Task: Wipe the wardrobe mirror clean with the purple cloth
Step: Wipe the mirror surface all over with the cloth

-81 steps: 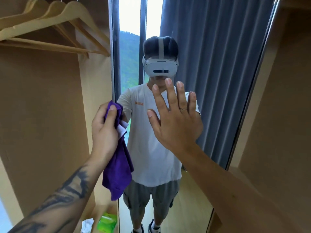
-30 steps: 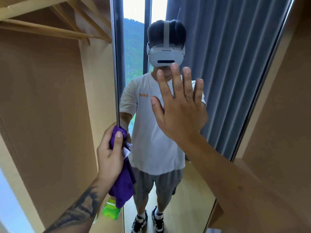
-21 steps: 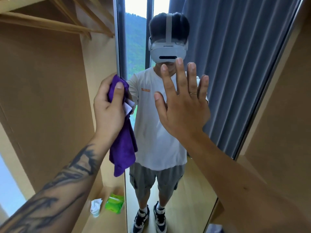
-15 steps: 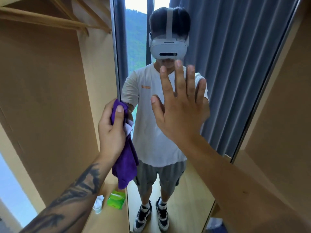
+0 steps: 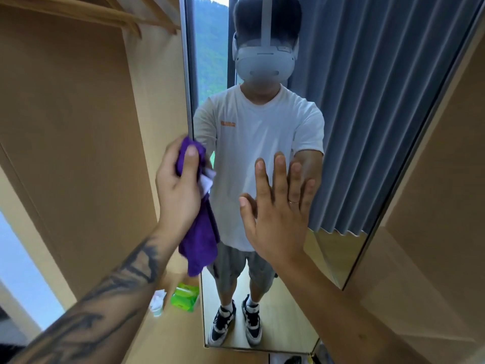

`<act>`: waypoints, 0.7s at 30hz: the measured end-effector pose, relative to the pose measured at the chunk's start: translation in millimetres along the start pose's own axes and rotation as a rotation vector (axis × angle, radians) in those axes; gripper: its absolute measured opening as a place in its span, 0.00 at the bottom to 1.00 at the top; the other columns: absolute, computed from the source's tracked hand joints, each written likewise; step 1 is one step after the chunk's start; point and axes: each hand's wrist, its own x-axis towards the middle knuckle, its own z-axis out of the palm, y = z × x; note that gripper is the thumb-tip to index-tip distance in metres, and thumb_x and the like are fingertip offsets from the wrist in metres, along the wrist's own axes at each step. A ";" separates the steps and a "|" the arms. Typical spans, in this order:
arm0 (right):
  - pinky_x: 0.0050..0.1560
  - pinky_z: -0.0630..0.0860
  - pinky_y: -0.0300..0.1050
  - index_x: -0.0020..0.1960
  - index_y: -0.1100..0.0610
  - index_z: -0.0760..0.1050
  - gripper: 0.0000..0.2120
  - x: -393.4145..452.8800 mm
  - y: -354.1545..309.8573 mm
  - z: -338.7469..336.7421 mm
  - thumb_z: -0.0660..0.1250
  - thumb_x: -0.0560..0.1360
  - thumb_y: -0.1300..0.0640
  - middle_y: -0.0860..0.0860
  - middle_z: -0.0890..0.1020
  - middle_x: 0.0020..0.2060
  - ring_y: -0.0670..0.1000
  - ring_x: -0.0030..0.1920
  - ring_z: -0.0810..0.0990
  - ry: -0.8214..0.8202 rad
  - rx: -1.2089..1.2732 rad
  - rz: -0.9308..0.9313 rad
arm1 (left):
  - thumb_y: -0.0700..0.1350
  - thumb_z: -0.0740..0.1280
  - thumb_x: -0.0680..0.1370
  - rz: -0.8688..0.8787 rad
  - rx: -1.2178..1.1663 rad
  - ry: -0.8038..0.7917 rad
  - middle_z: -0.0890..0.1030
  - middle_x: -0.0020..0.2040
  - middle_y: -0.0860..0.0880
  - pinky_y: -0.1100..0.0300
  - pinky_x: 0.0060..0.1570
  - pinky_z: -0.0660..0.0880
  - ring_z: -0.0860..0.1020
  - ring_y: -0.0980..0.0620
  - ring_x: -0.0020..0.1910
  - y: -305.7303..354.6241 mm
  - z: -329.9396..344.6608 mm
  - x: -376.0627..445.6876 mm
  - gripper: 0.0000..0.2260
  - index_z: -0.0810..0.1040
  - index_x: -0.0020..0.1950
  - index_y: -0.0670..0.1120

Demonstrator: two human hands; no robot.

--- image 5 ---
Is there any person's right forearm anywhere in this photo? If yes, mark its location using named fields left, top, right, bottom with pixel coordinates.
left=280, top=250, right=429, bottom=364

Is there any paper cup with tissue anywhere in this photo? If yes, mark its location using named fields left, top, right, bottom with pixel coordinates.
left=149, top=289, right=167, bottom=318

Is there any purple cleaning cloth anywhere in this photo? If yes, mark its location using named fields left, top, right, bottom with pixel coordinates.
left=175, top=136, right=221, bottom=277

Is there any wooden clothes hanger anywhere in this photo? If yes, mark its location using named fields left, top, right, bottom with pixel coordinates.
left=98, top=0, right=143, bottom=39
left=0, top=0, right=182, bottom=35

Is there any person's left forearm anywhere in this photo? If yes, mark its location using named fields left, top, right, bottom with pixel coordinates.
left=9, top=231, right=179, bottom=364

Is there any green tissue packet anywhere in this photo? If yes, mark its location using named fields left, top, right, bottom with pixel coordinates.
left=170, top=283, right=201, bottom=313

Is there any light wooden wardrobe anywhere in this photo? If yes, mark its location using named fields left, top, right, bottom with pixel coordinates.
left=0, top=0, right=485, bottom=364

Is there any person's right hand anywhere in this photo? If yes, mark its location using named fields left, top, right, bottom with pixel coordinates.
left=238, top=152, right=317, bottom=262

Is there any person's left hand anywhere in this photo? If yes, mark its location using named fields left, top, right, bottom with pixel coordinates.
left=155, top=135, right=207, bottom=243

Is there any pull-out wardrobe mirror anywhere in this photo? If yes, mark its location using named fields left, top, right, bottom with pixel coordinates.
left=178, top=0, right=485, bottom=355

